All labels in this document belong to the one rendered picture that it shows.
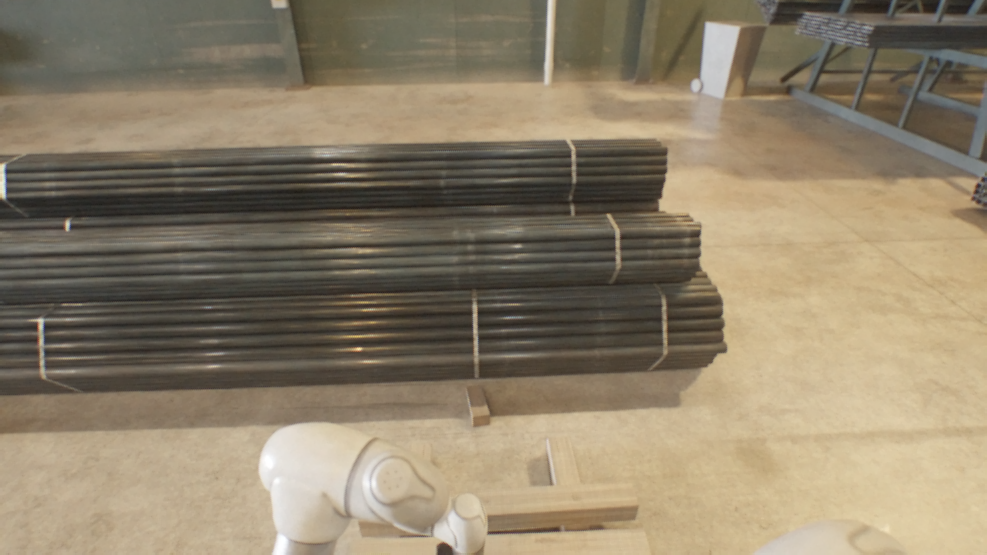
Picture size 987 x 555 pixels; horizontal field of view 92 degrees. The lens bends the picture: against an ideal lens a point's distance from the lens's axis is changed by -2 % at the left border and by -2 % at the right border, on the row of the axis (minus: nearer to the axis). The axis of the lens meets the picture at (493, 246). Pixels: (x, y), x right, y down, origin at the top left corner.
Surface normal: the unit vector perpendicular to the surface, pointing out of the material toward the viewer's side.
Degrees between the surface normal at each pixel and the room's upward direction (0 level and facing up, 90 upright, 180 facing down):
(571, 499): 0
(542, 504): 0
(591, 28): 90
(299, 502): 53
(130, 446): 0
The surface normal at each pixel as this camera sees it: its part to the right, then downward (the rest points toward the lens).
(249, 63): 0.05, 0.50
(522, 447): 0.00, -0.86
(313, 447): -0.11, -0.73
